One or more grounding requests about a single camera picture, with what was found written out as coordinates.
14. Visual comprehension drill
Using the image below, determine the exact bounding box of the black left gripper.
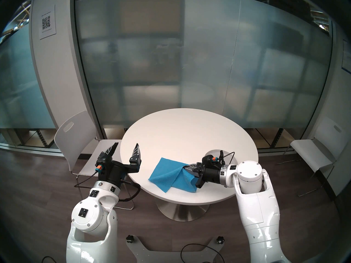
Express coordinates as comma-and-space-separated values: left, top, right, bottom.
97, 142, 141, 188

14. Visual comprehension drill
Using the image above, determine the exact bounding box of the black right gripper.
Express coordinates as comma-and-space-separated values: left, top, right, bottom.
183, 162, 223, 189

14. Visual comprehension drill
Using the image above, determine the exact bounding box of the blue cloth napkin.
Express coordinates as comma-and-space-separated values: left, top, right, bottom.
149, 157, 198, 194

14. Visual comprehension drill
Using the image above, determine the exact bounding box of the grey round plate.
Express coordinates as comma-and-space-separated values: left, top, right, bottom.
205, 149, 238, 167

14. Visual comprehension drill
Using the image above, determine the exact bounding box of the white plastic chair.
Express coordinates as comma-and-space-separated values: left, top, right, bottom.
54, 111, 135, 210
276, 117, 349, 197

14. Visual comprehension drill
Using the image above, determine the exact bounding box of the black shelving upright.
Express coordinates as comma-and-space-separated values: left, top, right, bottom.
270, 128, 284, 150
35, 130, 47, 150

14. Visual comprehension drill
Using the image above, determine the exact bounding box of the white QR code sign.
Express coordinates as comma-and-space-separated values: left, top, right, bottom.
39, 4, 57, 40

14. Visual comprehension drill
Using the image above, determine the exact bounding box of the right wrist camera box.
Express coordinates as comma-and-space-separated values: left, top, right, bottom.
202, 155, 220, 166

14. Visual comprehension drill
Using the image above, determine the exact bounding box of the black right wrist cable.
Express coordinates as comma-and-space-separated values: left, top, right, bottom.
218, 150, 236, 167

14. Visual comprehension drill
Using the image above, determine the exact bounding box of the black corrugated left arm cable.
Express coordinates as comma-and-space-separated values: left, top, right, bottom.
118, 180, 141, 202

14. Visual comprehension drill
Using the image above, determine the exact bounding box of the steel table pedestal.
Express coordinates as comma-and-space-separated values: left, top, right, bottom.
156, 197, 210, 222

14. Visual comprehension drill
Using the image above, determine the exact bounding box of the grey metal robot base plate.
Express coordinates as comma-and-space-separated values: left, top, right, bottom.
126, 236, 225, 263

